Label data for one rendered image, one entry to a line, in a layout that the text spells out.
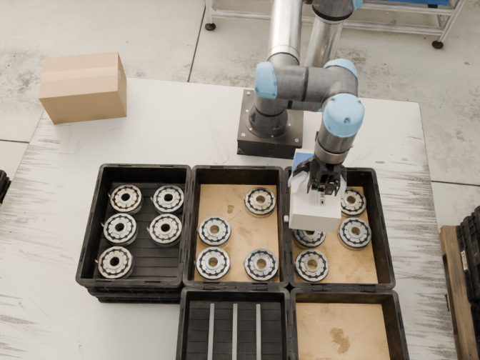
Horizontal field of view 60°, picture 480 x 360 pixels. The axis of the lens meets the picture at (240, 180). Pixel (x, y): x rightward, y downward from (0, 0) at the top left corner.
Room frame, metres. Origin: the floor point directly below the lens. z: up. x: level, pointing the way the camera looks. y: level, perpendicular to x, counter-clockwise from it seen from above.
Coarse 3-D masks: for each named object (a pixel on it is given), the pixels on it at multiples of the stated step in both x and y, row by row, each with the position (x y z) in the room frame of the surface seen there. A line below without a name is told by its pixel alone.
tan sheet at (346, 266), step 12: (360, 216) 0.60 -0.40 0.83; (336, 228) 0.55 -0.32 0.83; (324, 240) 0.51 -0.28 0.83; (336, 240) 0.51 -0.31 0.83; (300, 252) 0.47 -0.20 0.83; (324, 252) 0.47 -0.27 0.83; (336, 252) 0.47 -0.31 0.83; (348, 252) 0.47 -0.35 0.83; (360, 252) 0.47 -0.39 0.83; (372, 252) 0.47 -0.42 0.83; (312, 264) 0.43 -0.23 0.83; (336, 264) 0.43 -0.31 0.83; (348, 264) 0.43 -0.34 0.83; (360, 264) 0.43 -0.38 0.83; (372, 264) 0.43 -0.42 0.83; (336, 276) 0.39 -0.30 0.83; (348, 276) 0.39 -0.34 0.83; (360, 276) 0.39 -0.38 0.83; (372, 276) 0.39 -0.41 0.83
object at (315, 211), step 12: (300, 156) 0.63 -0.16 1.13; (300, 192) 0.52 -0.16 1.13; (312, 192) 0.52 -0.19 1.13; (300, 204) 0.48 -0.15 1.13; (312, 204) 0.48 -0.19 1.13; (324, 204) 0.48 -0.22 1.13; (336, 204) 0.48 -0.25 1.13; (300, 216) 0.45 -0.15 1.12; (312, 216) 0.45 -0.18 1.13; (324, 216) 0.45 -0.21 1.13; (336, 216) 0.45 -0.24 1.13; (300, 228) 0.45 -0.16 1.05; (312, 228) 0.45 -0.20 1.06; (324, 228) 0.45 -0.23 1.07
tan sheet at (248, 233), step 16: (208, 192) 0.68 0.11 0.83; (224, 192) 0.68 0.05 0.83; (240, 192) 0.68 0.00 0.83; (208, 208) 0.62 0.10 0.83; (224, 208) 0.62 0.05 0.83; (240, 208) 0.62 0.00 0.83; (240, 224) 0.56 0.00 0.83; (256, 224) 0.56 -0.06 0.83; (272, 224) 0.56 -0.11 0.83; (240, 240) 0.51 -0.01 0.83; (256, 240) 0.51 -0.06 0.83; (272, 240) 0.51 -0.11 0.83; (240, 256) 0.45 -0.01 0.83; (240, 272) 0.40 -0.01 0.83
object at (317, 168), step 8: (312, 160) 0.55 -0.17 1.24; (320, 160) 0.50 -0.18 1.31; (312, 168) 0.52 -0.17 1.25; (320, 168) 0.50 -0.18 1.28; (328, 168) 0.50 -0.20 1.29; (336, 168) 0.49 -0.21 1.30; (312, 176) 0.50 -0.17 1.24; (320, 176) 0.48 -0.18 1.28; (328, 176) 0.48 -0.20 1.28; (336, 176) 0.50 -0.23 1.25; (312, 184) 0.50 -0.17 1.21; (320, 184) 0.48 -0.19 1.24; (328, 184) 0.48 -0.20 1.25; (336, 184) 0.48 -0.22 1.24; (328, 192) 0.48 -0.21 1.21; (336, 192) 0.48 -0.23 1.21
